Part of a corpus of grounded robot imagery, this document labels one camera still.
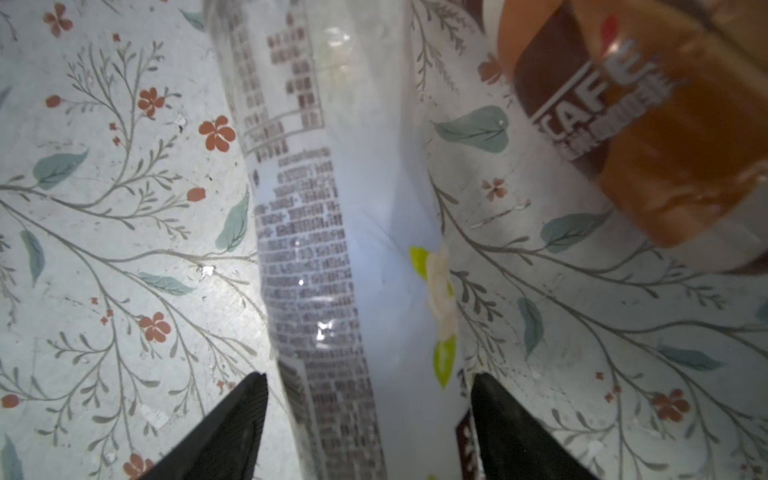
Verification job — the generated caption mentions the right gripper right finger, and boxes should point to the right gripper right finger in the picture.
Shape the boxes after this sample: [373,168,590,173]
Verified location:
[471,373,596,480]

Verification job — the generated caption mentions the brown label bottle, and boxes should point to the brown label bottle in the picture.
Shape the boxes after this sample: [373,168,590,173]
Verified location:
[481,1,767,275]

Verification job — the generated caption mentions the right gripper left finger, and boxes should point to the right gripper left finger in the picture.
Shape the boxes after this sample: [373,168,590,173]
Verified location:
[143,372,269,480]

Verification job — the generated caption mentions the blue white label bottle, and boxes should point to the blue white label bottle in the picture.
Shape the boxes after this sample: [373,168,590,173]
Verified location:
[203,1,479,479]

